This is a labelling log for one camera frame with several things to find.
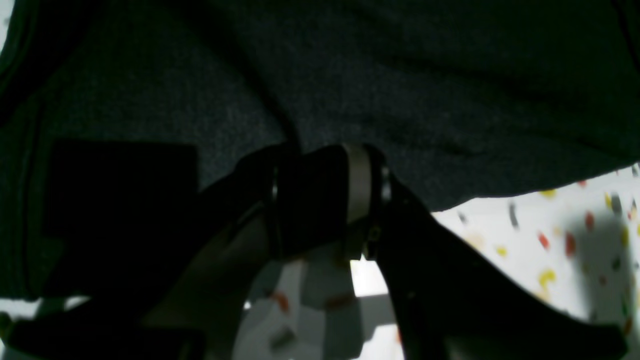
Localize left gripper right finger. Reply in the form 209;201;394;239
345;145;627;360

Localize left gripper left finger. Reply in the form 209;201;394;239
1;142;350;360

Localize dark grey T-shirt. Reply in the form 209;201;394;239
1;0;639;299

